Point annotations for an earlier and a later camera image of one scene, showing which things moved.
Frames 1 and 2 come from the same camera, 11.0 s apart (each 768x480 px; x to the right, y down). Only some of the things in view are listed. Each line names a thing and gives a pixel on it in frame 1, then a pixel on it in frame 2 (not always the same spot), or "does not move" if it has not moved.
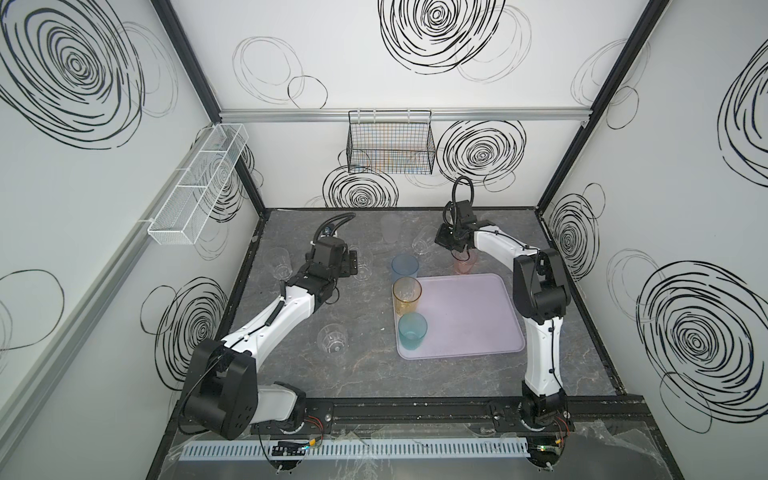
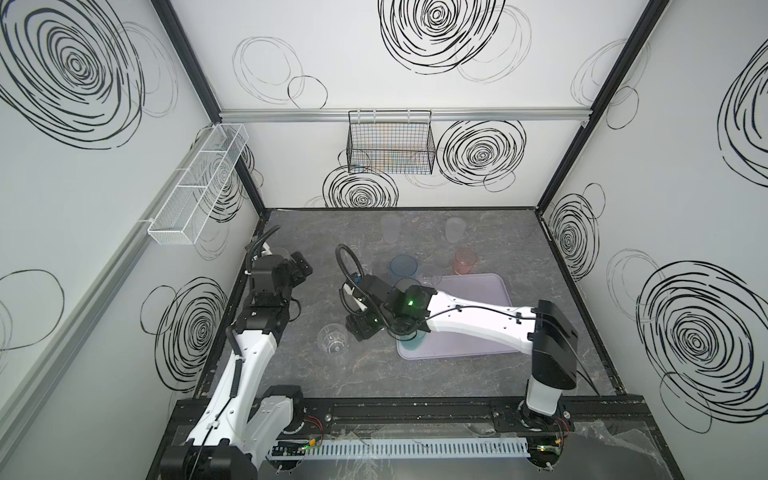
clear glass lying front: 332,339 does not move
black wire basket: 391,142 does not move
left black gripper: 346,261 → 294,269
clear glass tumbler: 365,267 → 429,279
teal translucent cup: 412,328 does not move
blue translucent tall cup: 404,265 does not move
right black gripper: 452,238 → 365,324
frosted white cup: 391,224 does not move
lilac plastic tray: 469,314 does not move
